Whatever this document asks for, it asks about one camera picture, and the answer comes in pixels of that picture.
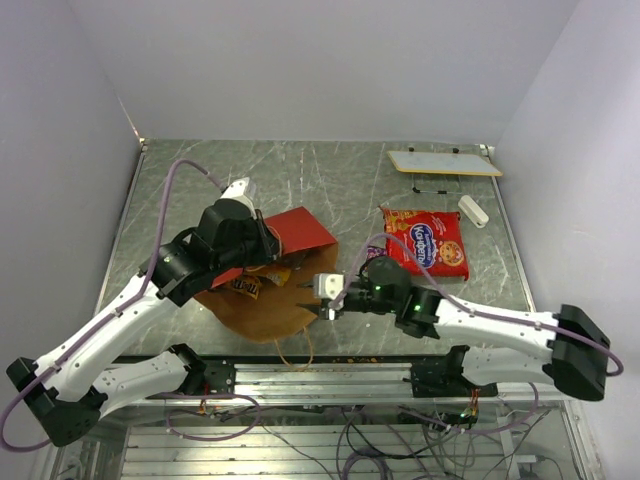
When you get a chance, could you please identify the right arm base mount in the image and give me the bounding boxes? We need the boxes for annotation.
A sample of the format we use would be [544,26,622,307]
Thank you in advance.
[402,346,498,398]

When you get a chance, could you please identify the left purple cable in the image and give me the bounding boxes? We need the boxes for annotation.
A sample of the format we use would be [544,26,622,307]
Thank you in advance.
[0,159,226,452]

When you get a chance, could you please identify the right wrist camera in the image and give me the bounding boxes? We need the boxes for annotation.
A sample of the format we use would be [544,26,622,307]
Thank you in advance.
[312,273,345,301]

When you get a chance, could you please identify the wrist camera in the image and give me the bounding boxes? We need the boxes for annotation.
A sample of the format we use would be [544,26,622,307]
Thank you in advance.
[221,177,257,212]
[312,273,345,301]

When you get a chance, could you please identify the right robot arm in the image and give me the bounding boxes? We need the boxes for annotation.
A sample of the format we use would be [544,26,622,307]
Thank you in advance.
[304,256,610,402]

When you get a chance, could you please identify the black marker pen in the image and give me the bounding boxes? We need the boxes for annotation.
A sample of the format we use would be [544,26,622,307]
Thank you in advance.
[412,186,449,195]

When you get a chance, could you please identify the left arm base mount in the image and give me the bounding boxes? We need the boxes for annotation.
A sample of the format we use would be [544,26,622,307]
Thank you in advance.
[190,360,236,395]

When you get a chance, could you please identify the purple cable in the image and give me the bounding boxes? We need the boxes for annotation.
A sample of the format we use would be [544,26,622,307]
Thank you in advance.
[0,159,226,452]
[329,232,625,436]

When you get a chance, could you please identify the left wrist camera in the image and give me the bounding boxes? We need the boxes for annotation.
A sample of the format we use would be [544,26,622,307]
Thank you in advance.
[221,177,257,212]

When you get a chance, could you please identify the purple snack packet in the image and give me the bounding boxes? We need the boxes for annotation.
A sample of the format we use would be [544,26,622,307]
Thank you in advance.
[366,245,387,260]

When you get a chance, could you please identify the red candy snack bag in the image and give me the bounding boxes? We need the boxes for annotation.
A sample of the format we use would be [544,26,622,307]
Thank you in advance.
[380,207,470,281]

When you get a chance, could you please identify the small whiteboard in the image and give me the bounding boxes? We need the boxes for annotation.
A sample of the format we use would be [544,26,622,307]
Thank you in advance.
[387,151,503,177]

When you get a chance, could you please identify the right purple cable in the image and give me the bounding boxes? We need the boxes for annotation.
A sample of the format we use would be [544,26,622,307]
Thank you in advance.
[329,232,625,436]

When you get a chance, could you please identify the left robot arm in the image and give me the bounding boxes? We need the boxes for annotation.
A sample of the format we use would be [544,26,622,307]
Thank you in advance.
[7,200,281,447]

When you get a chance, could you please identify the aluminium frame rail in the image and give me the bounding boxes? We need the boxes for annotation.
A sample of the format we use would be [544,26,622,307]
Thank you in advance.
[144,360,581,406]

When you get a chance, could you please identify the yellow m&m's packet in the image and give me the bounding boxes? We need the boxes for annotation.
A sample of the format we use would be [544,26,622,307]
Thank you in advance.
[224,264,292,300]

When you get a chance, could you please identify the red paper bag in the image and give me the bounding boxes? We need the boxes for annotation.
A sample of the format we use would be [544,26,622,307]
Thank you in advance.
[195,207,339,371]

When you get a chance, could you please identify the white whiteboard eraser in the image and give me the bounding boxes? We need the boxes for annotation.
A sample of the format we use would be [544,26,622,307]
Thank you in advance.
[458,195,489,229]

